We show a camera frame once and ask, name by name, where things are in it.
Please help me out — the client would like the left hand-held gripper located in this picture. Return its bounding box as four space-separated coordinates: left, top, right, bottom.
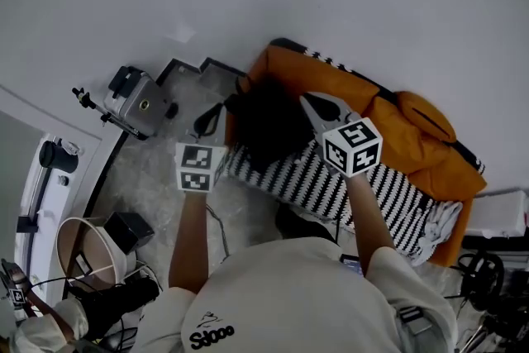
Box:
175 103 230 193

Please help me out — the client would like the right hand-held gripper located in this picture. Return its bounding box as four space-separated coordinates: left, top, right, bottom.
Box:
299 91 384 179

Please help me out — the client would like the black backpack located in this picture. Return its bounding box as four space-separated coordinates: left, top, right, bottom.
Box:
226 76 317 173

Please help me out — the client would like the person's right forearm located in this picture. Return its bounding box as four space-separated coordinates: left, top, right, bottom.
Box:
344 169 398 279

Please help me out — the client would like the person's left forearm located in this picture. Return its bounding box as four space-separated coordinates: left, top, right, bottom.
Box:
168 188 227 295

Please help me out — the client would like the orange sofa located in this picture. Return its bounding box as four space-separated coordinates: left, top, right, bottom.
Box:
225 37 488 266

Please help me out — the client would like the black white zigzag blanket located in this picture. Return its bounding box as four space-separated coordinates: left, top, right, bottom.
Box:
226 45 487 258

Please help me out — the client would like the silver suitcase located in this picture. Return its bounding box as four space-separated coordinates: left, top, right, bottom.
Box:
102 64 179 141

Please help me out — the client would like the orange cushion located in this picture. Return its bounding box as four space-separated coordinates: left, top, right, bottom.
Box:
395 90 458 144

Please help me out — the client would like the black tripod stand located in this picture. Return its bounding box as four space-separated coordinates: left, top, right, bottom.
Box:
71 86 140 137

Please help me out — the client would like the black box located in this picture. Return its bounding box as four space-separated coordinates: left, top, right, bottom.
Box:
102 211 155 255

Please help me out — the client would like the smartphone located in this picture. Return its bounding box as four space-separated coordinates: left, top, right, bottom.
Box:
339 254 365 279

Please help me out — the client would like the black cylindrical cup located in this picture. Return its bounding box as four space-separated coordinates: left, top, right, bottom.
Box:
38 140 80 174

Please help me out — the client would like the white fringed cloth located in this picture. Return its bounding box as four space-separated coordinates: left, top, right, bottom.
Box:
411 200 465 266

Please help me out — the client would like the white lamp shade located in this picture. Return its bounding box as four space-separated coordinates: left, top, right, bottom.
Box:
56 216 127 291

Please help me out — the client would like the white side table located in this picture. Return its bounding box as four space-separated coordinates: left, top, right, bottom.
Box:
15 131 103 305

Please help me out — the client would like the person's white t-shirt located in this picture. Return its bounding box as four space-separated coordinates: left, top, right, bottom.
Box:
132 236 460 353

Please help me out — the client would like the black bag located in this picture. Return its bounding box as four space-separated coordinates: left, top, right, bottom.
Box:
67 275 161 342

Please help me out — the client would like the white box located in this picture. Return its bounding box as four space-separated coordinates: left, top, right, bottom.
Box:
461 187 529 239

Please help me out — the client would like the black floor cable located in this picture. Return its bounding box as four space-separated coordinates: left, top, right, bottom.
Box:
205 202 231 264

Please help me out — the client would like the black cable bundle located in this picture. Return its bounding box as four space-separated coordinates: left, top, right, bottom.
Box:
452 250 508 313

